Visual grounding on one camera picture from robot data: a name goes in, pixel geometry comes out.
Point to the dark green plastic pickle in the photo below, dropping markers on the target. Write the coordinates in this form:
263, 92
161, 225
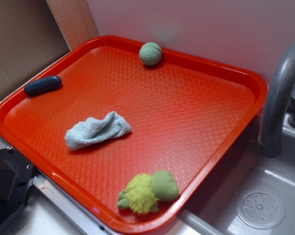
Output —
43, 85

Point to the black metal bracket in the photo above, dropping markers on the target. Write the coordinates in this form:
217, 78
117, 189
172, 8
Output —
16, 178

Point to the green plush toy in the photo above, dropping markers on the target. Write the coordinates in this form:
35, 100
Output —
143, 193

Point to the grey toy faucet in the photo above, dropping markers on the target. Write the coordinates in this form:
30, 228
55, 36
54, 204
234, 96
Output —
280, 98

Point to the brown cardboard panel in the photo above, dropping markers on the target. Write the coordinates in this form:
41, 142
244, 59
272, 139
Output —
30, 40

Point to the grey toy sink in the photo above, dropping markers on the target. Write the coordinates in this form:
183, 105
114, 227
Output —
246, 193

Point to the green dimpled ball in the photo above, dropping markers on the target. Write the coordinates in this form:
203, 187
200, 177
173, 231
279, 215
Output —
150, 54

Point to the red plastic tray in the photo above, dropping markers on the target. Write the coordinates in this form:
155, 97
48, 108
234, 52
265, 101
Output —
185, 113

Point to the light blue cloth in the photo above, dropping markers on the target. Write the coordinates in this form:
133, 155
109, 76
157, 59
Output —
93, 131

